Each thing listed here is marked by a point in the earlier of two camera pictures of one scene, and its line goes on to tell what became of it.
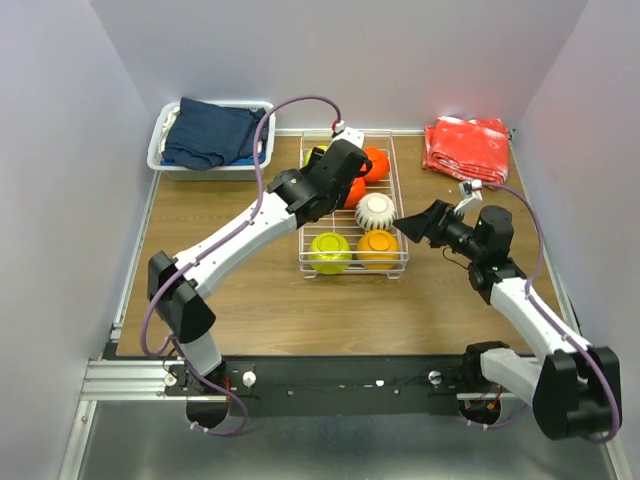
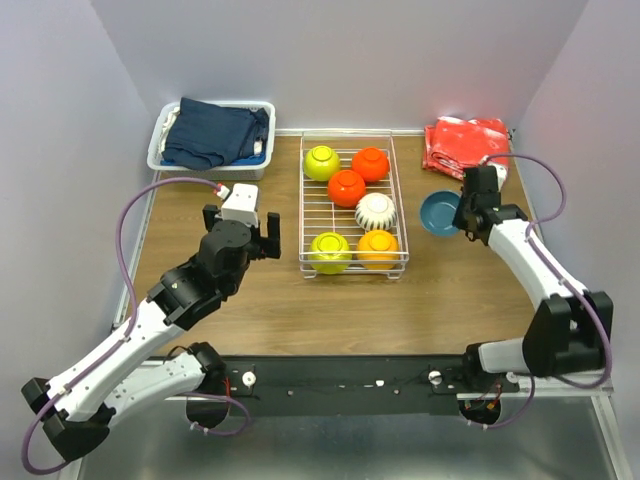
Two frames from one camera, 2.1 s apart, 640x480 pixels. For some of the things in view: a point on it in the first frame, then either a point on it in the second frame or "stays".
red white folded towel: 475,150 stays
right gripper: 432,224 → 458,214
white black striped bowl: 375,212 stays
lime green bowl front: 327,242 stays
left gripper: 343,193 → 267,248
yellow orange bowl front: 378,249 stays
